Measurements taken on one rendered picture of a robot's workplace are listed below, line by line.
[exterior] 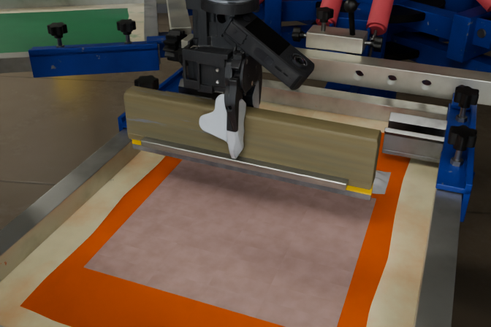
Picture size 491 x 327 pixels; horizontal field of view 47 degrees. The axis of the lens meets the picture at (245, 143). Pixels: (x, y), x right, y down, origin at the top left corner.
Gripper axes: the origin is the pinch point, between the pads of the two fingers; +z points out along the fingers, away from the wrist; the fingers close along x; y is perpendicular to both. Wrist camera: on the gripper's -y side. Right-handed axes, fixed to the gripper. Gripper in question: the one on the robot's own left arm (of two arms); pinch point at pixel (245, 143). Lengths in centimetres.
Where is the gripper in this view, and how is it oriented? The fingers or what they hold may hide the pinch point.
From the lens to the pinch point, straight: 76.4
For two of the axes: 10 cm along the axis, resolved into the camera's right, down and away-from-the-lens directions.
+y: -9.3, -1.8, 3.1
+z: -0.1, 8.7, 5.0
